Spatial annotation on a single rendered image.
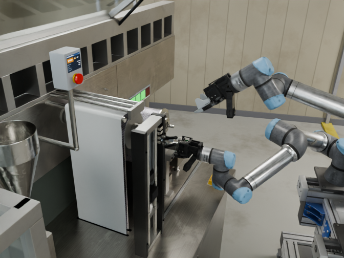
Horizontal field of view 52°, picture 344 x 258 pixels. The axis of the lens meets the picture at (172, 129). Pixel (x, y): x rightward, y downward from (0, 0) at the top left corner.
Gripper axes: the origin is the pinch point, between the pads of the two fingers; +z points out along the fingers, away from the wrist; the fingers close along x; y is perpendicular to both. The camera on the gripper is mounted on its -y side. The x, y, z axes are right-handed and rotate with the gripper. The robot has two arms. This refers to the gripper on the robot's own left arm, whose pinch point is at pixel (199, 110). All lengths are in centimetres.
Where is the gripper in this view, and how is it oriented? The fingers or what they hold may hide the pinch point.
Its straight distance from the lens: 149.3
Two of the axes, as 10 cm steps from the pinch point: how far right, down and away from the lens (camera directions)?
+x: -4.0, 4.1, -8.2
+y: -5.7, -8.1, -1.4
